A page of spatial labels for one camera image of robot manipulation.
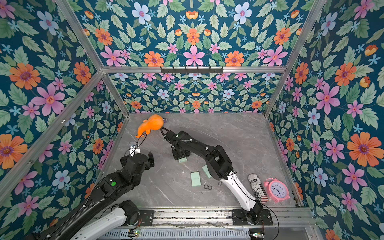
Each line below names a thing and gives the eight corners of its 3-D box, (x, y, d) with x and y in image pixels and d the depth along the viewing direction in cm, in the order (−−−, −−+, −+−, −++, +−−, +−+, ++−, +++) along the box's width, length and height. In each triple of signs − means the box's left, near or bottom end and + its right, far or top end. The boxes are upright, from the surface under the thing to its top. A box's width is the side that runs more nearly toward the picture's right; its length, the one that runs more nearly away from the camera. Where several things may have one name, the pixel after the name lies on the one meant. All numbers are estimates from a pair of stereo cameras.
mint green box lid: (190, 186, 86) (190, 185, 84) (191, 173, 91) (190, 171, 89) (200, 186, 86) (200, 185, 83) (200, 173, 91) (200, 171, 89)
